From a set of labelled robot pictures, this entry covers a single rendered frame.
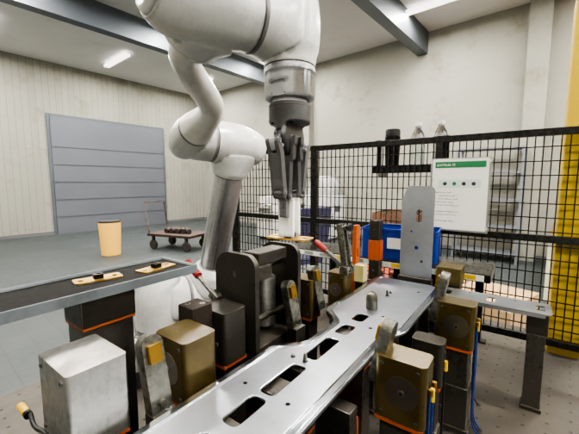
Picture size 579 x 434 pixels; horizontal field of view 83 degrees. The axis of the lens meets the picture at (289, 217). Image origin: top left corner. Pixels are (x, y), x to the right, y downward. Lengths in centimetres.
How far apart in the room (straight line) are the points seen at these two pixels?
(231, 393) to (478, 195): 122
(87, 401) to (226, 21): 55
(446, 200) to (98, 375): 136
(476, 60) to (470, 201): 610
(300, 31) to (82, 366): 58
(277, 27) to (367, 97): 760
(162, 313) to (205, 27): 99
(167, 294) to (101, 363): 75
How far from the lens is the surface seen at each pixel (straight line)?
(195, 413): 60
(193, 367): 65
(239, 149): 109
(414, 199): 129
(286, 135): 57
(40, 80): 1066
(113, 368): 56
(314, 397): 62
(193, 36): 54
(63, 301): 66
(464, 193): 154
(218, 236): 122
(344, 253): 110
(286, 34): 58
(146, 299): 128
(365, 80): 827
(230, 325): 74
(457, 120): 733
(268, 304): 88
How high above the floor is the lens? 135
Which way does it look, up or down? 6 degrees down
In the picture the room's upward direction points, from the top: straight up
